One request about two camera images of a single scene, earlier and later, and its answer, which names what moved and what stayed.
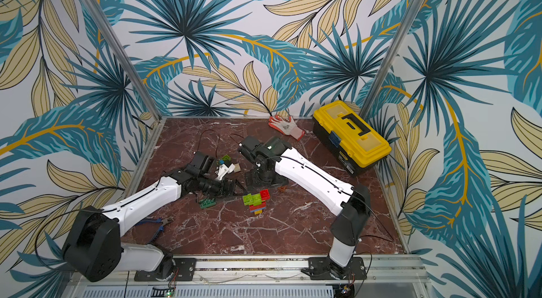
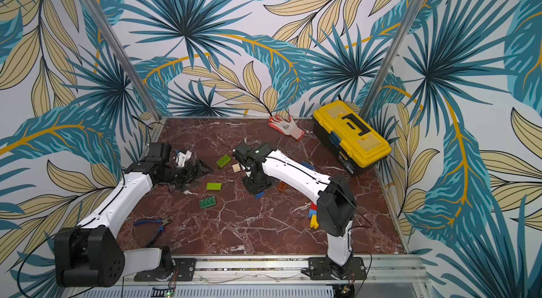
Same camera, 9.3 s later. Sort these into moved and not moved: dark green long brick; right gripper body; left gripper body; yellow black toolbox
Moved: left gripper body
Not moved: right gripper body; dark green long brick; yellow black toolbox
